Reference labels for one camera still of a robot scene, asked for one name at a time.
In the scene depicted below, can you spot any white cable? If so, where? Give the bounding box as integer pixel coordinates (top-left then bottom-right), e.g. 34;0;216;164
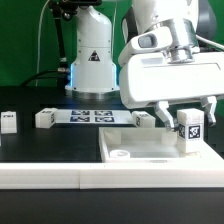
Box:
35;0;53;87

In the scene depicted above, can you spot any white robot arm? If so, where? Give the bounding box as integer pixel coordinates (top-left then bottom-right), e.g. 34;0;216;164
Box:
70;0;224;129

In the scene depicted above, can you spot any white U-shaped obstacle fence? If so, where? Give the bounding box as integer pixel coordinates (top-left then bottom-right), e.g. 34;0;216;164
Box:
0;163;224;189

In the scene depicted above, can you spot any black cable bundle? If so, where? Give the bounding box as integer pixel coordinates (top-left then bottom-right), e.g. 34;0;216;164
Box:
19;68;70;88

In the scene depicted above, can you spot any white square tabletop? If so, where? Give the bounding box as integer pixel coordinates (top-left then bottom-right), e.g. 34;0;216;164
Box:
99;127;223;163

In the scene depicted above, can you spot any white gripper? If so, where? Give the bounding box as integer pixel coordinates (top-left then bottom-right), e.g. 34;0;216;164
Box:
119;53;224;131

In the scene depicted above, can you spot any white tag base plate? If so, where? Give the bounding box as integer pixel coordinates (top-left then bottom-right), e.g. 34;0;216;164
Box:
55;109;132;124

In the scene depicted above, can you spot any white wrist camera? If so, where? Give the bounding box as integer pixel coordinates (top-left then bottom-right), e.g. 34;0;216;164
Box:
118;26;173;67

